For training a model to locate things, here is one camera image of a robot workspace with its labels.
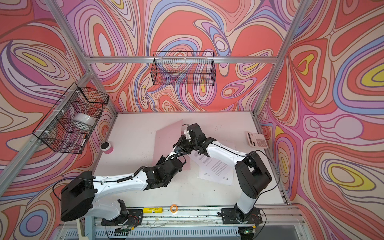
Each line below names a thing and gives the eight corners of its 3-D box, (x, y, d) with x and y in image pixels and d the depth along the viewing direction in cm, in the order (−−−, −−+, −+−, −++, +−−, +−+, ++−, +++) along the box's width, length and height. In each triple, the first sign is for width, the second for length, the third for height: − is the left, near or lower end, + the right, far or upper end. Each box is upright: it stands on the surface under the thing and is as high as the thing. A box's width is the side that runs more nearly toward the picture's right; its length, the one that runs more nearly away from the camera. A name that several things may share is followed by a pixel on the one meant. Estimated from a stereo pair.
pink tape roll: (103, 153, 99) (98, 148, 94) (106, 146, 102) (101, 141, 98) (112, 153, 99) (107, 148, 94) (114, 146, 102) (111, 141, 98)
